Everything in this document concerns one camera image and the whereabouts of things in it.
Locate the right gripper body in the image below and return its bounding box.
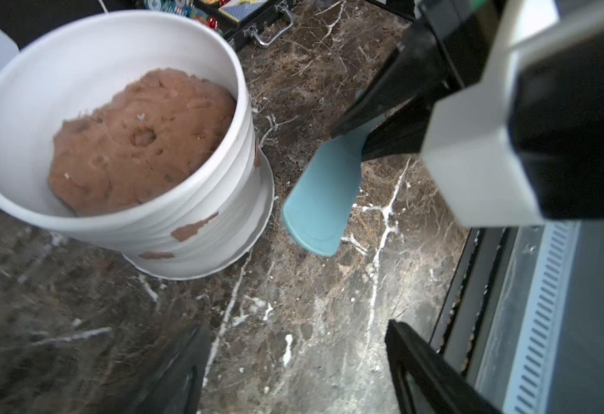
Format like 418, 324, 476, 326
396, 1, 507, 110

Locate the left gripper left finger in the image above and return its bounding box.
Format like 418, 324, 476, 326
120, 325, 211, 414

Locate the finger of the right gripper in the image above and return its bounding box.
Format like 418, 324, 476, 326
331, 43, 436, 137
361, 98, 433, 162

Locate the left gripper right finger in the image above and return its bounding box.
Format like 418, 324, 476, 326
385, 319, 499, 413

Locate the teal scrub brush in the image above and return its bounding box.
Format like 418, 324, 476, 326
281, 115, 385, 257

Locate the white ceramic pot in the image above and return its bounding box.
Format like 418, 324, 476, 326
0, 10, 274, 280

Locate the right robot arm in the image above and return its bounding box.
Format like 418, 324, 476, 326
331, 1, 604, 227

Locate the brown mud in pot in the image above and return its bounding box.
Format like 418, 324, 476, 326
49, 68, 236, 216

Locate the black open case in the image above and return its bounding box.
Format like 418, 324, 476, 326
135, 0, 297, 52

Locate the playing card deck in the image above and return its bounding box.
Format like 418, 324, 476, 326
219, 0, 268, 22

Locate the black mounting rail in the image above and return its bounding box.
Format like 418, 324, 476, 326
429, 228, 517, 386

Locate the white slotted cable duct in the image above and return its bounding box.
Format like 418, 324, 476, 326
503, 222, 581, 413

